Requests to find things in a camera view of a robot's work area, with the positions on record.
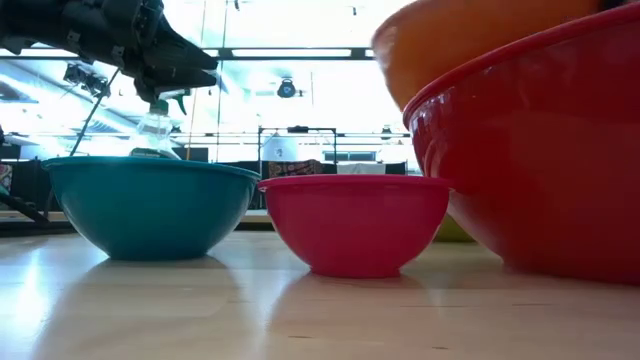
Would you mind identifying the black tripod leg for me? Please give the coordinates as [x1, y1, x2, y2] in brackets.
[67, 67, 122, 158]

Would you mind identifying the orange plastic bowl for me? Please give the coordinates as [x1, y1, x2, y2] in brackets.
[371, 0, 609, 112]

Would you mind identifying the yellow-green plastic bowl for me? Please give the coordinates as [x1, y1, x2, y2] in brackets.
[433, 213, 476, 244]

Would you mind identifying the pink plastic bowl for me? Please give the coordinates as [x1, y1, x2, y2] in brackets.
[257, 173, 454, 279]

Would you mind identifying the red plastic bowl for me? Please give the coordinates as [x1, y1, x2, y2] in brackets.
[402, 2, 640, 286]

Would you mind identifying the black round hanging lamp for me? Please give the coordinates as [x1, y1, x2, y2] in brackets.
[276, 77, 298, 100]

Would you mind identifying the clear spray bottle green trigger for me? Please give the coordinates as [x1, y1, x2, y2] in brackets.
[128, 89, 193, 161]

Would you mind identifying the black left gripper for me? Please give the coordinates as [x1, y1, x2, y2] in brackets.
[0, 0, 220, 104]

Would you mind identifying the teal plastic bowl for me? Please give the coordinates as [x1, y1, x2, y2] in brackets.
[41, 155, 262, 262]

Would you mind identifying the patterned cloth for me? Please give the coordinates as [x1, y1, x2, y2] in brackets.
[267, 159, 324, 180]

